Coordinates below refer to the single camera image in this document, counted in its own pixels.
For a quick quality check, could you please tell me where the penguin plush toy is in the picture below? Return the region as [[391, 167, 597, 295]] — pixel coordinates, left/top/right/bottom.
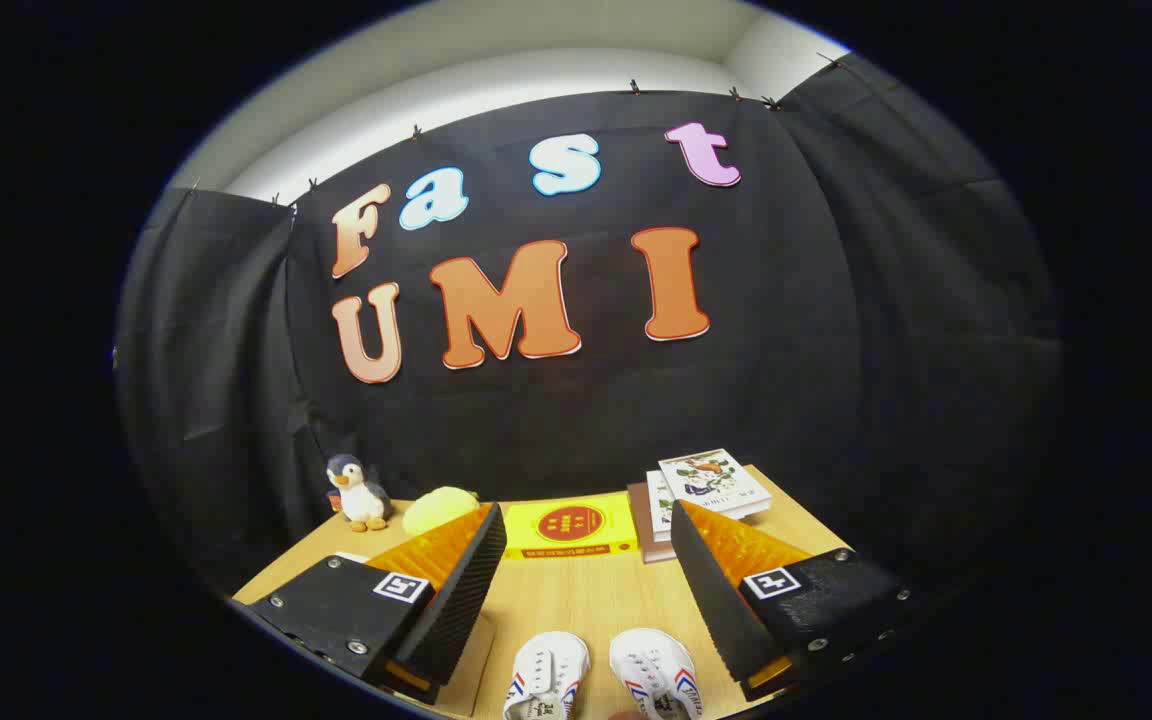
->
[[326, 453, 394, 533]]

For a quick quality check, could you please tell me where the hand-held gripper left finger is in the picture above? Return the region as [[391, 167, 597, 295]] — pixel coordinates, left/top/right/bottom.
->
[[244, 502, 507, 706]]

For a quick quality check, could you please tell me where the yellow book red label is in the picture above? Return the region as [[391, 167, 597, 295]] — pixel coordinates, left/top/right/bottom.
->
[[501, 493, 640, 560]]

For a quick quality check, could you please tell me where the yellow plush ball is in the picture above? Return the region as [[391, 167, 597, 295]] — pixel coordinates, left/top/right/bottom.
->
[[402, 486, 482, 537]]

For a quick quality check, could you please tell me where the white book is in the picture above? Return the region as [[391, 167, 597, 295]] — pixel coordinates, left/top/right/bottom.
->
[[645, 470, 679, 543]]

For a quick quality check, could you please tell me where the white book bird cover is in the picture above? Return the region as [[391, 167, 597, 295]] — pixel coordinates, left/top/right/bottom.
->
[[658, 448, 773, 521]]

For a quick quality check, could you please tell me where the beige fabric storage box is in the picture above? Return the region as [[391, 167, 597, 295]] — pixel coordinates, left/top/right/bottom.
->
[[334, 550, 497, 719]]

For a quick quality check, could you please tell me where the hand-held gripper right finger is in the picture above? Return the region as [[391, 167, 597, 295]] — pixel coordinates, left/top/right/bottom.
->
[[669, 498, 917, 701]]

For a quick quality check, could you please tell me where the white canvas shoe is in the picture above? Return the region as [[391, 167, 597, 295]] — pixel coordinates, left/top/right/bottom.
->
[[503, 630, 592, 720], [608, 627, 705, 720]]

